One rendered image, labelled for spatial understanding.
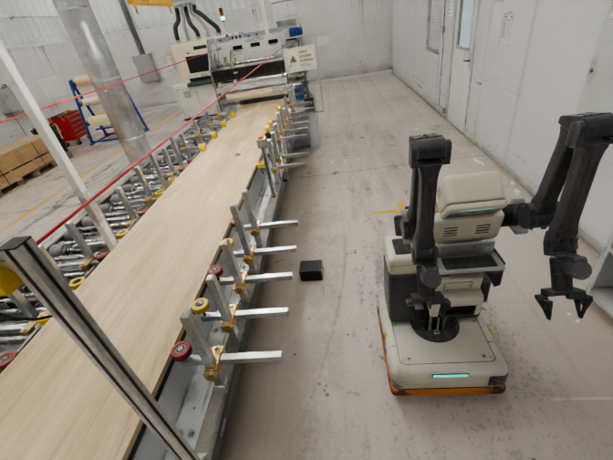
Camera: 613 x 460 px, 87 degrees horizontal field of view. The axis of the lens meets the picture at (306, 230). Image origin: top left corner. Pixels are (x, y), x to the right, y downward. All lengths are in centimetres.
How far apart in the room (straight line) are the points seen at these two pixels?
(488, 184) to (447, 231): 23
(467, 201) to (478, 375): 109
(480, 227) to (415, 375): 94
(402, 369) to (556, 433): 82
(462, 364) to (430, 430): 40
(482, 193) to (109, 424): 154
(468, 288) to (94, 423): 158
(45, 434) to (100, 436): 22
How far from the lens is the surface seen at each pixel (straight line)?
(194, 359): 154
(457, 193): 130
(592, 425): 244
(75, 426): 155
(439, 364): 204
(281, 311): 158
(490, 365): 210
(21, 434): 167
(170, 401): 163
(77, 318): 85
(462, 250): 147
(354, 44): 1194
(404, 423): 217
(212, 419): 152
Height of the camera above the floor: 196
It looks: 33 degrees down
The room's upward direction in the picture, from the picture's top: 10 degrees counter-clockwise
